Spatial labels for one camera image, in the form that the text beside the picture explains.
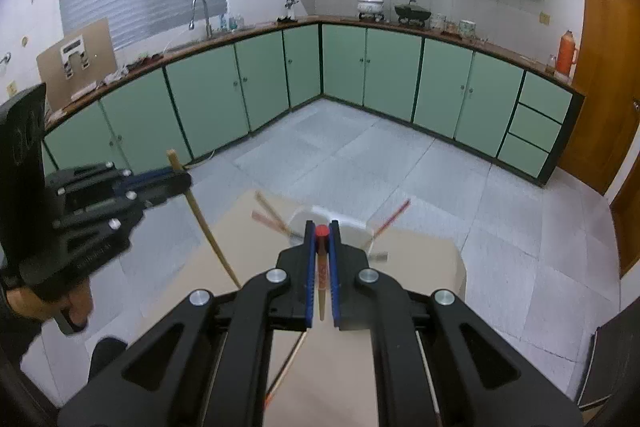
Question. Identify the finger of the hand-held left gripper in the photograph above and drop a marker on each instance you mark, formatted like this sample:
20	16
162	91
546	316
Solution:
135	203
150	181

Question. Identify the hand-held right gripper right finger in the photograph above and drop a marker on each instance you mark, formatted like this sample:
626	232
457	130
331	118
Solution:
334	267

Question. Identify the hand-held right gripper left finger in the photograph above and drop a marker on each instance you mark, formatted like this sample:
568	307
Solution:
312	267

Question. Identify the red-tipped wooden chopstick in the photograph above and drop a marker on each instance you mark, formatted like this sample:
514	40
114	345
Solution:
265	219
270	209
290	364
395	214
322	267

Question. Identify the white utensil holder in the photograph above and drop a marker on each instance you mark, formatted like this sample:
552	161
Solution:
350	232

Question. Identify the plain wooden chopstick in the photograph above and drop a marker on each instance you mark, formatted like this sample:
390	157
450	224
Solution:
202	227

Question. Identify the person's left forearm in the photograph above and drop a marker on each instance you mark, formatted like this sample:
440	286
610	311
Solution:
15	337

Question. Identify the person's left hand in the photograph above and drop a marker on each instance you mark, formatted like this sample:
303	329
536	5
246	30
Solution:
45	309

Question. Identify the beige tablecloth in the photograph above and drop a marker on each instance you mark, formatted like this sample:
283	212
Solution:
415	267

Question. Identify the metal towel bar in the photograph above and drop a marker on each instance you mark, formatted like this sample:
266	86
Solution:
5	58

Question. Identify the light crumpled cloth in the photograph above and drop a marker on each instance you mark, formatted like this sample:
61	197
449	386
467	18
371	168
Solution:
117	74

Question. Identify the cardboard panel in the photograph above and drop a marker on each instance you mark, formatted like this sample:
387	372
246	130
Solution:
100	42

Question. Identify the person's dark trouser leg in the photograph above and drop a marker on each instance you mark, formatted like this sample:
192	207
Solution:
107	357

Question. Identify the metal faucet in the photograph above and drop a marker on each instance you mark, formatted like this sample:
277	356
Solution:
206	17

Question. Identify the bottles beside sink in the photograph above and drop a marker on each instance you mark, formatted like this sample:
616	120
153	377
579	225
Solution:
231	23

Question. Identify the green kitchen base cabinets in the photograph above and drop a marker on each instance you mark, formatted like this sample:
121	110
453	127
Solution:
390	62

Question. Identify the gas stove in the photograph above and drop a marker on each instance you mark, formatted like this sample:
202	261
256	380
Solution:
390	21

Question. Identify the white cooking pot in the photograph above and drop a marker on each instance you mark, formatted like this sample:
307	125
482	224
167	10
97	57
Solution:
371	4

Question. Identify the black wok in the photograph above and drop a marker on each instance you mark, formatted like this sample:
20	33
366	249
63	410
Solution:
412	12

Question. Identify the enamel mug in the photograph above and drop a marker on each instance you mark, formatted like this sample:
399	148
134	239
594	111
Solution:
467	28

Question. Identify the dark cabinet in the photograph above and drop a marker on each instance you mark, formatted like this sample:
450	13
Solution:
610	362

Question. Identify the wooden door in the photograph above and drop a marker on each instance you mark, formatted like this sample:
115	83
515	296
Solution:
630	237
600	82

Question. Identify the small glass jar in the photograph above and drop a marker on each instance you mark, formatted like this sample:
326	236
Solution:
551	63

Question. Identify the orange thermos flask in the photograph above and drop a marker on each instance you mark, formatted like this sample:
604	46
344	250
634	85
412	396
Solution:
565	54

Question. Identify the yellowed wall socket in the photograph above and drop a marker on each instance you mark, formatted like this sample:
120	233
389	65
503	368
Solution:
9	89

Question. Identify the wall socket near door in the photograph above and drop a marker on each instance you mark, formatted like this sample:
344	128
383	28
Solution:
545	18

